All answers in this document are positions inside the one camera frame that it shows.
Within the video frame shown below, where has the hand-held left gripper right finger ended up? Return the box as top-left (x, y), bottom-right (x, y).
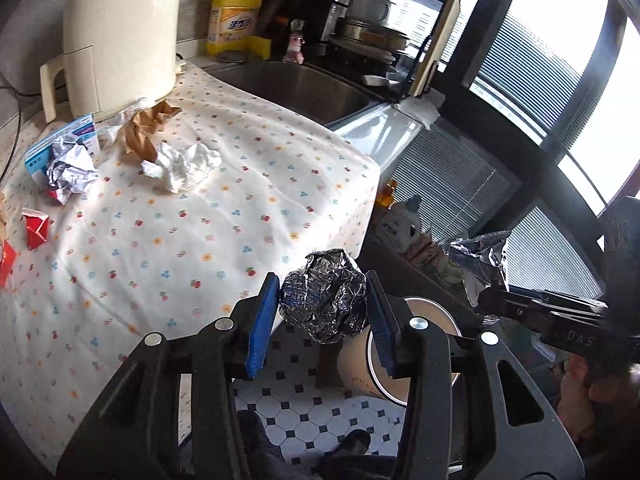
top-left (365, 270), bottom-right (576, 480)

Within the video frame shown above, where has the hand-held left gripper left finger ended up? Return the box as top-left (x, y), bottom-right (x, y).
top-left (56, 272), bottom-right (280, 480)

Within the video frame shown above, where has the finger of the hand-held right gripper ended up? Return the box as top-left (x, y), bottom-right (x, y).
top-left (505, 283), bottom-right (610, 312)
top-left (475, 287), bottom-right (610, 332)

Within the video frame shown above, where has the foil sheet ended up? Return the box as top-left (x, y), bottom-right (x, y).
top-left (446, 231), bottom-right (512, 319)

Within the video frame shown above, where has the cream bin with dark rim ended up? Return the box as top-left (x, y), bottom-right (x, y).
top-left (336, 296), bottom-right (463, 407)

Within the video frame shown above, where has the foil ball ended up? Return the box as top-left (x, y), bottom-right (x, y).
top-left (280, 248), bottom-right (368, 345)

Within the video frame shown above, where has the white tissue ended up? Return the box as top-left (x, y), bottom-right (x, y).
top-left (141, 141), bottom-right (223, 195)

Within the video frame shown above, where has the brown paper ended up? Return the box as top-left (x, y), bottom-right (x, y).
top-left (116, 100), bottom-right (184, 164)

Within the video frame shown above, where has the silver printed wrapper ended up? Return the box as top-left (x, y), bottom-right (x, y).
top-left (46, 135), bottom-right (102, 206)

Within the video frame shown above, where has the red carton piece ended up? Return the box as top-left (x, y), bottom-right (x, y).
top-left (22, 208), bottom-right (52, 252)
top-left (0, 240), bottom-right (19, 289)

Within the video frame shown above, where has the blue and white medicine box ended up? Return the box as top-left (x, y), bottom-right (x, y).
top-left (25, 112), bottom-right (102, 187)

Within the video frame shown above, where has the person's right hand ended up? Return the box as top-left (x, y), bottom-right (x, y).
top-left (556, 360), bottom-right (603, 447)

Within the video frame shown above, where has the window blind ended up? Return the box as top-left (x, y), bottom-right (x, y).
top-left (504, 206), bottom-right (605, 302)
top-left (394, 122), bottom-right (507, 247)
top-left (472, 10), bottom-right (610, 142)

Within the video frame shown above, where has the large leafy refill bag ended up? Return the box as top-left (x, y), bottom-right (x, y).
top-left (409, 234), bottom-right (467, 292)

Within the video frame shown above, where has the white laundry detergent bottle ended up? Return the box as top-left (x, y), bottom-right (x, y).
top-left (375, 195), bottom-right (424, 254)

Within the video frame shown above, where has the person's dark trouser leg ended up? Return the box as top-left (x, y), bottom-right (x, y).
top-left (234, 409), bottom-right (303, 480)

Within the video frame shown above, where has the black shoe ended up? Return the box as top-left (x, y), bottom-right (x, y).
top-left (320, 428), bottom-right (372, 467)

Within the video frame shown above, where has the orange bottle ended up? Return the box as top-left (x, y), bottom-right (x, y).
top-left (375, 180), bottom-right (401, 211)

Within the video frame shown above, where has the floral tablecloth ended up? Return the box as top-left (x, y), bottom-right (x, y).
top-left (0, 62), bottom-right (381, 463)

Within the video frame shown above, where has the white dish cloth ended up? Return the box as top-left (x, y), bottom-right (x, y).
top-left (396, 91), bottom-right (447, 130)

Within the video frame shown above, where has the steel sink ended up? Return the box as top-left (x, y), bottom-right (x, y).
top-left (209, 60), bottom-right (387, 129)

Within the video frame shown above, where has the crumpled white paper scrap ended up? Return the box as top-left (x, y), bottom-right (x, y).
top-left (97, 98), bottom-right (151, 147)

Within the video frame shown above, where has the wooden cutting board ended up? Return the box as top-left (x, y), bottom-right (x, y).
top-left (409, 0), bottom-right (462, 99)

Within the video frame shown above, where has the yellow sponge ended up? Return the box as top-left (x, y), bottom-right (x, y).
top-left (244, 35), bottom-right (274, 60)

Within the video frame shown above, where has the small pink bottle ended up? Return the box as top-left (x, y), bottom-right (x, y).
top-left (282, 20), bottom-right (307, 65)

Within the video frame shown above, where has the steel pan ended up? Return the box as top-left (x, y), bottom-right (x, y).
top-left (334, 16), bottom-right (412, 52)

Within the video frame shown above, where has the yellow detergent bottle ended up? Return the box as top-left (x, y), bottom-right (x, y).
top-left (206, 0), bottom-right (265, 59)

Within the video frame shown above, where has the white pot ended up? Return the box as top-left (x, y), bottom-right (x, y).
top-left (347, 0), bottom-right (392, 24)

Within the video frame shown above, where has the cream air fryer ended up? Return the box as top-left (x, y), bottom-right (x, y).
top-left (40, 0), bottom-right (185, 124)

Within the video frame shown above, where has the black power cable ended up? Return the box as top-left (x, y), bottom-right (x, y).
top-left (0, 71), bottom-right (42, 182)

